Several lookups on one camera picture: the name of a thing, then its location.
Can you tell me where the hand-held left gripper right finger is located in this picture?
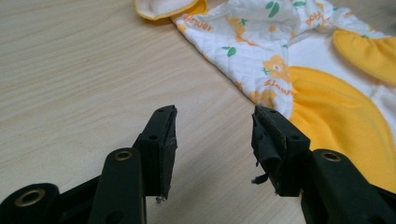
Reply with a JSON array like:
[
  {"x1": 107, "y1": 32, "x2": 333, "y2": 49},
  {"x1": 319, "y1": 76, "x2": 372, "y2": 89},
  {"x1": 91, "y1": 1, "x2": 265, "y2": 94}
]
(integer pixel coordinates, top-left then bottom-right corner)
[{"x1": 250, "y1": 105, "x2": 396, "y2": 224}]

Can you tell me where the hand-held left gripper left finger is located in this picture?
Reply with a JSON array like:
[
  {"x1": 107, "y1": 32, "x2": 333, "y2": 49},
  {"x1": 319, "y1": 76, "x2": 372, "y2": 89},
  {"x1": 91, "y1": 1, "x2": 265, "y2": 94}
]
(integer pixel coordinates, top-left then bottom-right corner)
[{"x1": 88, "y1": 105, "x2": 178, "y2": 224}]

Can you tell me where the white yellow floral baby garment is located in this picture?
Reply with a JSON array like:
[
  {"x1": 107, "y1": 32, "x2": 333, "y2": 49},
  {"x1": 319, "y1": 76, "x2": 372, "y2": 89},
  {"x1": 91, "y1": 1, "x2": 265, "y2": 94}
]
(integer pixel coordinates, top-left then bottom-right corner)
[{"x1": 132, "y1": 0, "x2": 396, "y2": 194}]

